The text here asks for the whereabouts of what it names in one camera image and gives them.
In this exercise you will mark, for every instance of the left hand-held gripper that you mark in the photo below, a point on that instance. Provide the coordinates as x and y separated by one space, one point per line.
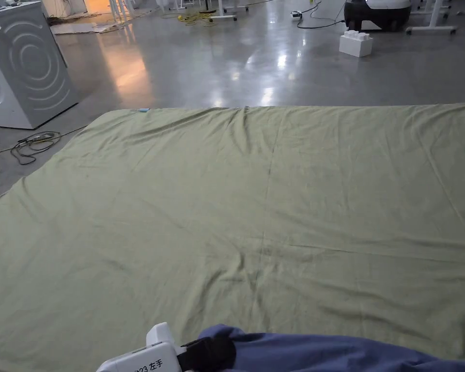
143 358

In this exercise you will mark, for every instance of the dark blue shirt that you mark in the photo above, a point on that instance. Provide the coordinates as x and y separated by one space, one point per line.
333 354

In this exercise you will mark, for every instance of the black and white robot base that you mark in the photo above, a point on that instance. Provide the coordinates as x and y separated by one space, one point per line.
376 14

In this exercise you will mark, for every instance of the bed with pale green sheet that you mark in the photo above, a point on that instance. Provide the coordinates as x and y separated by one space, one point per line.
232 201

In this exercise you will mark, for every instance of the white block-shaped box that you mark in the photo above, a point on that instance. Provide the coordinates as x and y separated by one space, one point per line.
355 43

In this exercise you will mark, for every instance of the white washing machine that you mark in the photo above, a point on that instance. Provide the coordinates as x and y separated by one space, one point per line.
19 66

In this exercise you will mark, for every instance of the white power strip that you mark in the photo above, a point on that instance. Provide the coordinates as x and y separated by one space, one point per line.
296 14

